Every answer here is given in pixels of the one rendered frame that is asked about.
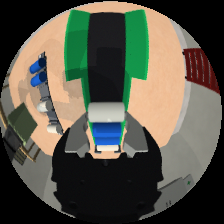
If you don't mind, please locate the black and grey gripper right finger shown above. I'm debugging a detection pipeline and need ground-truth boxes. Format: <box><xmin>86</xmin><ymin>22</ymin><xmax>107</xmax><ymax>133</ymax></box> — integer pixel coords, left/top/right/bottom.
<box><xmin>122</xmin><ymin>111</ymin><xmax>164</xmax><ymax>183</ymax></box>

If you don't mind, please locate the blue plastic bar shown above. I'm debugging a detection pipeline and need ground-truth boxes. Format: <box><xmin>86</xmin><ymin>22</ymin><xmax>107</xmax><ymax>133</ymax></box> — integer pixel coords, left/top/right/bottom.
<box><xmin>29</xmin><ymin>58</ymin><xmax>46</xmax><ymax>74</ymax></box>
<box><xmin>30</xmin><ymin>71</ymin><xmax>47</xmax><ymax>87</ymax></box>
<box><xmin>92</xmin><ymin>122</ymin><xmax>122</xmax><ymax>137</ymax></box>
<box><xmin>95</xmin><ymin>137</ymin><xmax>120</xmax><ymax>145</ymax></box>

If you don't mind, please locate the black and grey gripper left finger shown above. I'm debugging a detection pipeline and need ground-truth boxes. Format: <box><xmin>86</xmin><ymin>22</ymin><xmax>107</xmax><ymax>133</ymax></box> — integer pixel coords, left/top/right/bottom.
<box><xmin>51</xmin><ymin>111</ymin><xmax>90</xmax><ymax>182</ymax></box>

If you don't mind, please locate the white plastic bar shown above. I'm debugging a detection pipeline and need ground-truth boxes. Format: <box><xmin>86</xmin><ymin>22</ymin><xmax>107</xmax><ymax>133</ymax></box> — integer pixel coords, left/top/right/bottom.
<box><xmin>88</xmin><ymin>102</ymin><xmax>125</xmax><ymax>122</ymax></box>
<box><xmin>47</xmin><ymin>124</ymin><xmax>62</xmax><ymax>134</ymax></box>
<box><xmin>37</xmin><ymin>100</ymin><xmax>53</xmax><ymax>112</ymax></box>
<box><xmin>97</xmin><ymin>145</ymin><xmax>118</xmax><ymax>151</ymax></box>

